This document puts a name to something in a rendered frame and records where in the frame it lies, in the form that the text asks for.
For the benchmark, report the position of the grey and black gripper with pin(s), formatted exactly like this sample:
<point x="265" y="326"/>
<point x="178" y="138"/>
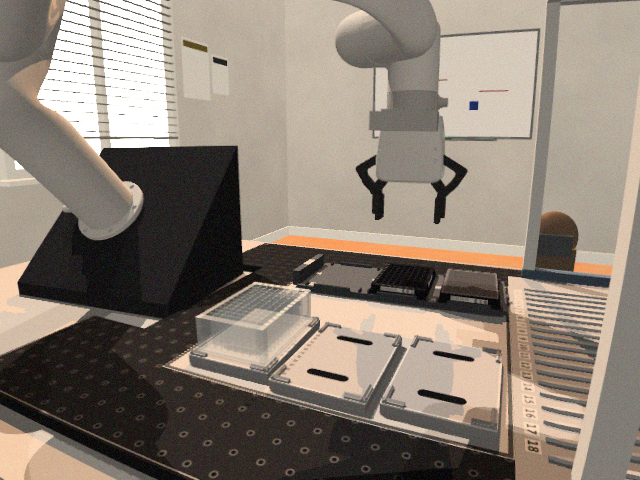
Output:
<point x="411" y="157"/>

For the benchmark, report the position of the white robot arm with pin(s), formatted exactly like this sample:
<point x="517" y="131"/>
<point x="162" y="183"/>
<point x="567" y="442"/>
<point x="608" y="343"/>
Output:
<point x="50" y="148"/>

